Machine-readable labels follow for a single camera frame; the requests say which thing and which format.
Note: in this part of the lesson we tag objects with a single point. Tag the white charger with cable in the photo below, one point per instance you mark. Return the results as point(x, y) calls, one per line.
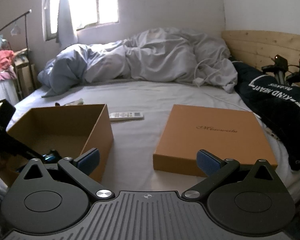
point(209, 72)

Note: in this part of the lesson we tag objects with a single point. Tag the window with frame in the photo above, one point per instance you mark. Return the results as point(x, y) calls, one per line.
point(82, 13)

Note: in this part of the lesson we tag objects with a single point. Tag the black clothes rack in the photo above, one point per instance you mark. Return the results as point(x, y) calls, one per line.
point(25, 44)

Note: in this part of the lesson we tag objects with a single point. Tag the grey bed sheet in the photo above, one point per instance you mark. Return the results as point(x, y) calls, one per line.
point(130, 162)

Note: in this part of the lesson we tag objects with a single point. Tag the black printed garment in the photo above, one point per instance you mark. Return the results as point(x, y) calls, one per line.
point(277, 105)

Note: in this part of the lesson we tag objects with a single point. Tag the white remote control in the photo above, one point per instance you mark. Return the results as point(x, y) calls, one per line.
point(125, 116)

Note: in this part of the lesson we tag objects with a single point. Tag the cardboard box by rack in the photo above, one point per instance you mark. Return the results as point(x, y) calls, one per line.
point(24, 77)

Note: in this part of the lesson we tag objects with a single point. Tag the grey crumpled duvet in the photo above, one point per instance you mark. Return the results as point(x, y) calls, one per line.
point(157, 55)

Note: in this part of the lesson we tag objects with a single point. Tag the orange box lid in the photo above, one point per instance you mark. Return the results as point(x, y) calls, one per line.
point(225, 133)

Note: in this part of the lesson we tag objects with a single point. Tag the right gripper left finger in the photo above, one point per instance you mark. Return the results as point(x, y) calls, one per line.
point(78, 171)

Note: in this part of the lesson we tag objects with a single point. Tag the green flat packet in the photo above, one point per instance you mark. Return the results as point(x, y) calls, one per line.
point(76, 102)

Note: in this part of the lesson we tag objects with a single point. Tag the black device with red light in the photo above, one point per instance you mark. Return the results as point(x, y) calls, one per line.
point(279, 69)

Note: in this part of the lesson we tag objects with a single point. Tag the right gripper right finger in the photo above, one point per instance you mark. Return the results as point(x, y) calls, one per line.
point(219, 172)

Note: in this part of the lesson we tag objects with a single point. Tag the open brown cardboard box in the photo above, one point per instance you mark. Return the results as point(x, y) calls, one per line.
point(71, 130)

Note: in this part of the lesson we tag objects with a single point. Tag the white radiator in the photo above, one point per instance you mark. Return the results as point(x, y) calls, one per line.
point(8, 91)

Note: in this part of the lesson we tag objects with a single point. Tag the pile of red clothes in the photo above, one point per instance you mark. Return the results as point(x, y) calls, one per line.
point(6, 65)

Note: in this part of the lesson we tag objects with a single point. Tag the white curtain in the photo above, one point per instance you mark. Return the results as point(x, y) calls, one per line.
point(66, 33)

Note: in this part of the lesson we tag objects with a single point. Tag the wooden headboard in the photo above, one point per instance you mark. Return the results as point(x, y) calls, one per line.
point(257, 48)

